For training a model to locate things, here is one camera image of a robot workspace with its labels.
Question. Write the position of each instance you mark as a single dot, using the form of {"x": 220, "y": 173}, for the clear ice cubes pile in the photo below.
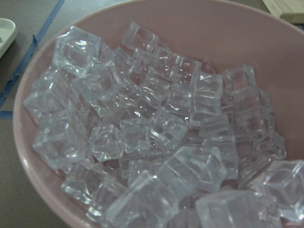
{"x": 148, "y": 138}

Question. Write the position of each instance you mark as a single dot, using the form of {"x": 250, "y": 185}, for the pink bowl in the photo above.
{"x": 228, "y": 33}

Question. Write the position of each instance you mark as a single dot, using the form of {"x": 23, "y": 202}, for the blue tape line lengthwise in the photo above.
{"x": 36, "y": 39}

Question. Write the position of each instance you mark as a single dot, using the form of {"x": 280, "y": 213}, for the cream bear tray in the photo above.
{"x": 8, "y": 32}

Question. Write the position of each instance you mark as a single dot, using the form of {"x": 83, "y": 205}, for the wooden cutting board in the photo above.
{"x": 289, "y": 10}

